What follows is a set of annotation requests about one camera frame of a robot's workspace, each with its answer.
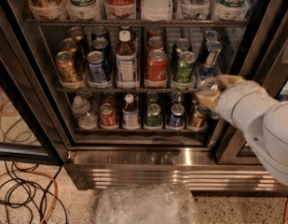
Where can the brown tea bottle shelf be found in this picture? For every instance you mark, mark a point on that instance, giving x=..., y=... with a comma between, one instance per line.
x=130, y=113
x=126, y=58

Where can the front green soda can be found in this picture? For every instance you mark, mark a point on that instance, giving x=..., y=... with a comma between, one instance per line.
x=184, y=69

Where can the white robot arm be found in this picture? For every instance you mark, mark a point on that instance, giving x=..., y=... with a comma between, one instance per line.
x=262, y=119

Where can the middle red cola can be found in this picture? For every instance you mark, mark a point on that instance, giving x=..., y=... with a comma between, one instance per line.
x=155, y=43

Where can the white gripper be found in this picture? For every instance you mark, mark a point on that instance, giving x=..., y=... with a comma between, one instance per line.
x=236, y=101

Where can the tan drink top shelf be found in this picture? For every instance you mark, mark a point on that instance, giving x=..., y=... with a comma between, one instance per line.
x=49, y=9

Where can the red cola can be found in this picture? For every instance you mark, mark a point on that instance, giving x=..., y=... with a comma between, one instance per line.
x=155, y=43
x=156, y=69
x=154, y=32

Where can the brown tea bottle middle shelf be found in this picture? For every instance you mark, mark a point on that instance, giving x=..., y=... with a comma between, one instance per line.
x=126, y=58

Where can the middle blue redbull can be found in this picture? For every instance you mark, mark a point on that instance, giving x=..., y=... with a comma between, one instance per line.
x=209, y=57

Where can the silver redbull can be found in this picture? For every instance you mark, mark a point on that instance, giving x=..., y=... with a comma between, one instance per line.
x=208, y=87

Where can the glass fridge door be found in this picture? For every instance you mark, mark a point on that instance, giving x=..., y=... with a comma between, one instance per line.
x=30, y=132

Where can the back blue redbull can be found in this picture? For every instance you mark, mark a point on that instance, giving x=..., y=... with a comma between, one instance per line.
x=209, y=35

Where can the gold can bottom shelf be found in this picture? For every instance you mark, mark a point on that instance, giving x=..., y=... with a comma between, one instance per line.
x=198, y=117

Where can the red bottle top shelf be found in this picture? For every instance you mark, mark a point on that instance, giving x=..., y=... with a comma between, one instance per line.
x=120, y=9

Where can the blue can bottom shelf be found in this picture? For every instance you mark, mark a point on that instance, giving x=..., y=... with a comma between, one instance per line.
x=176, y=117

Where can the green soda can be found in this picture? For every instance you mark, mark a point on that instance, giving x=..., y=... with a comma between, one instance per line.
x=184, y=69
x=180, y=46

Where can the brown tea bottle bottom shelf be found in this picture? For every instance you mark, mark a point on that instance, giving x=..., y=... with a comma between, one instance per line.
x=130, y=113

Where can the front blue pepsi can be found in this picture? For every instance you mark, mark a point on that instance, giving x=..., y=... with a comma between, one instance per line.
x=97, y=67

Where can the silver can top shelf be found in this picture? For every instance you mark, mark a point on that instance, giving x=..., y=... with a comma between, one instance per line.
x=193, y=10

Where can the front gold soda can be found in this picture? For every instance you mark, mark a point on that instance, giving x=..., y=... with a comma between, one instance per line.
x=65, y=62

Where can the middle blue pepsi can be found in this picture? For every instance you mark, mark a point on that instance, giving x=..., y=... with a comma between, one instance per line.
x=101, y=44

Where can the back red cola can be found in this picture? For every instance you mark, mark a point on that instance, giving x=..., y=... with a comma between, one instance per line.
x=154, y=32

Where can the back blue pepsi can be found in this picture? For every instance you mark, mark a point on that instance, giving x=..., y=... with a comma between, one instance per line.
x=99, y=32

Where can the green can bottom shelf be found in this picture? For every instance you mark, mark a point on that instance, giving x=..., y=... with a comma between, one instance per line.
x=153, y=116

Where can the gold soda can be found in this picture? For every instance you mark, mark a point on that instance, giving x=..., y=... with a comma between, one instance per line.
x=71, y=44
x=79, y=34
x=65, y=62

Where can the back gold soda can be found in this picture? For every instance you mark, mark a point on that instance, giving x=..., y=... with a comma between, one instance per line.
x=79, y=34

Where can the front red cola can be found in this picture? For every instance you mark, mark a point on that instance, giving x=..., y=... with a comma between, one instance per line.
x=156, y=69

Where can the white green can top right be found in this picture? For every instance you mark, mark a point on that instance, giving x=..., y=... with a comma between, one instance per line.
x=230, y=10

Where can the back green soda can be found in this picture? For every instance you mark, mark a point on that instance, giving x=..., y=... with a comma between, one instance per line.
x=180, y=46

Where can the white green can top shelf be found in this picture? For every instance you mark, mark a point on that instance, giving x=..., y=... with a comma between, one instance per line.
x=83, y=10

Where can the clear water bottle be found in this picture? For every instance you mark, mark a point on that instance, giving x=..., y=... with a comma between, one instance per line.
x=86, y=119

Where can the white bottle top shelf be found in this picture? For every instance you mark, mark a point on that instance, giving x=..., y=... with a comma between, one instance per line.
x=156, y=10

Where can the clear plastic bag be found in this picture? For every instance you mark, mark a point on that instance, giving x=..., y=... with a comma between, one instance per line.
x=155, y=204

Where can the blue redbull can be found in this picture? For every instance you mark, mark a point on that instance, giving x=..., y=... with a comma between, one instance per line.
x=209, y=57
x=209, y=35

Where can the steel fridge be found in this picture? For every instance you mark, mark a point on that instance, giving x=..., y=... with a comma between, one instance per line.
x=215, y=159

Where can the blue pepsi can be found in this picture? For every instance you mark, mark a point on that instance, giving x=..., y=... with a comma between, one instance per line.
x=101, y=44
x=97, y=67
x=99, y=32

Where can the middle gold soda can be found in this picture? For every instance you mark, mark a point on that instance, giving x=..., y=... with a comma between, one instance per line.
x=71, y=44

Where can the red can bottom shelf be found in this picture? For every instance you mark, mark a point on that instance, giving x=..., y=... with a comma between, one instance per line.
x=108, y=116

